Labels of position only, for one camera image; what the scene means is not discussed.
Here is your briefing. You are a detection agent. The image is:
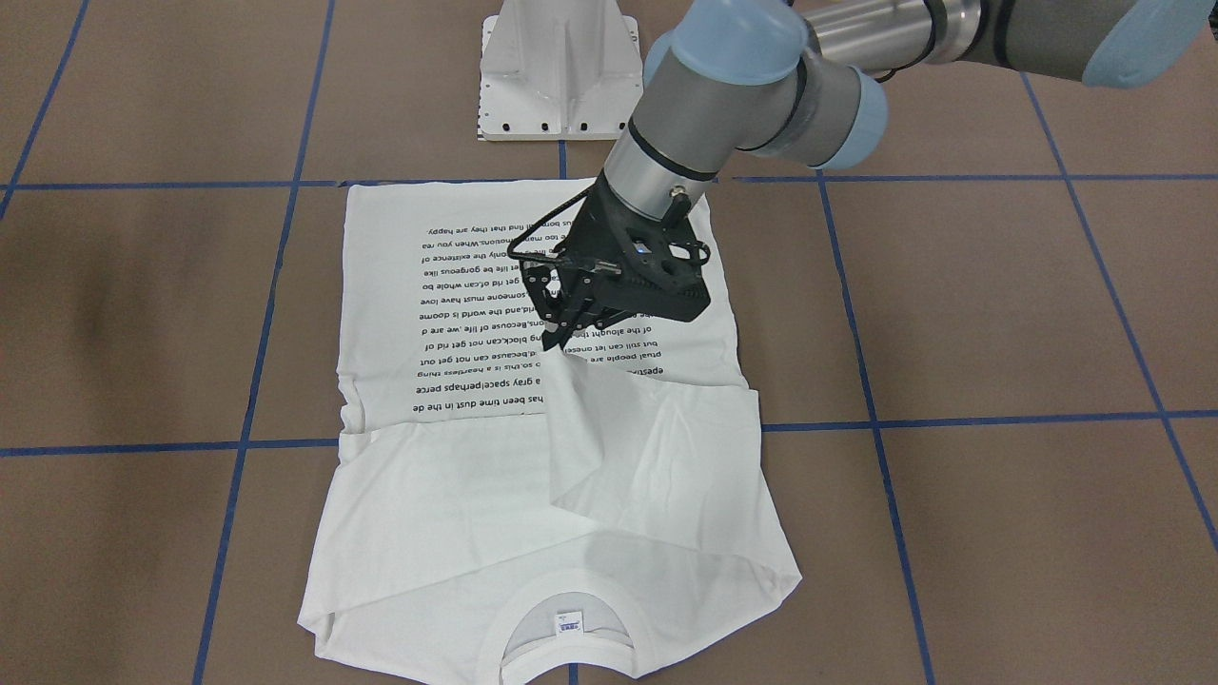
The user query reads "white printed t-shirt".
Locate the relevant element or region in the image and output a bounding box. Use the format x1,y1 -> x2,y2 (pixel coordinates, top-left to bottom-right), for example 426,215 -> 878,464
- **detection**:
298,179 -> 801,684

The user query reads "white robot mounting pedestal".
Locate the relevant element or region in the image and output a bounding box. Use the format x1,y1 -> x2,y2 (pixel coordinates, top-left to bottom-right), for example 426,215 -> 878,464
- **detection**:
477,1 -> 643,143

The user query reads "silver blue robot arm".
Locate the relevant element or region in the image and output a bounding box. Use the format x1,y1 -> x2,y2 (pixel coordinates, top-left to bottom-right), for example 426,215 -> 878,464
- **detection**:
508,1 -> 1213,349

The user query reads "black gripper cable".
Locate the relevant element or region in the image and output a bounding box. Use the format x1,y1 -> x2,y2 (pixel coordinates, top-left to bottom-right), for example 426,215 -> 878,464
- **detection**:
505,183 -> 713,277

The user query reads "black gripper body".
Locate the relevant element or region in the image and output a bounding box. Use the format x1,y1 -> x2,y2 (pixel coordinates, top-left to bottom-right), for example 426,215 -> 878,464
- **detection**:
525,176 -> 713,329

